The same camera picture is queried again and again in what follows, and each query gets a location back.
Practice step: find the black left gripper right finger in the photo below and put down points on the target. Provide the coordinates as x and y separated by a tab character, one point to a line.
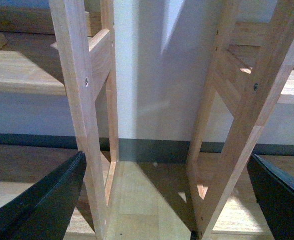
274	192

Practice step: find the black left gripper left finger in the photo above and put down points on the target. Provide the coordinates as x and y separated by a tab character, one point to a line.
44	211

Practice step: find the right wooden shelf frame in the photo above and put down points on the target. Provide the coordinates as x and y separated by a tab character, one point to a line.
252	69

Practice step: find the wooden shelf frame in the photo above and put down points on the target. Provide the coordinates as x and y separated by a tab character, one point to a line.
88	66
252	69

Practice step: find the left wooden shelf frame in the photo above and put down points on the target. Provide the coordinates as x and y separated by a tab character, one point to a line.
88	66

